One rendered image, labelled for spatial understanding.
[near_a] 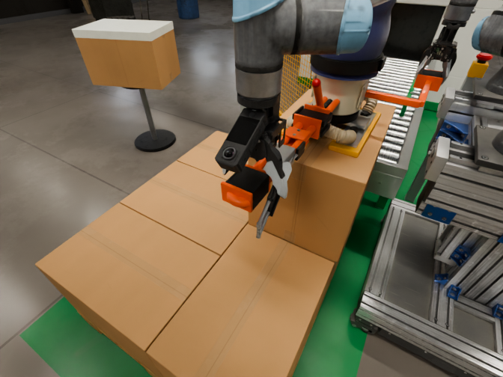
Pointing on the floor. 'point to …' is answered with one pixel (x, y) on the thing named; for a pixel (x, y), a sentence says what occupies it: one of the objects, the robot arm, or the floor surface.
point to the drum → (188, 9)
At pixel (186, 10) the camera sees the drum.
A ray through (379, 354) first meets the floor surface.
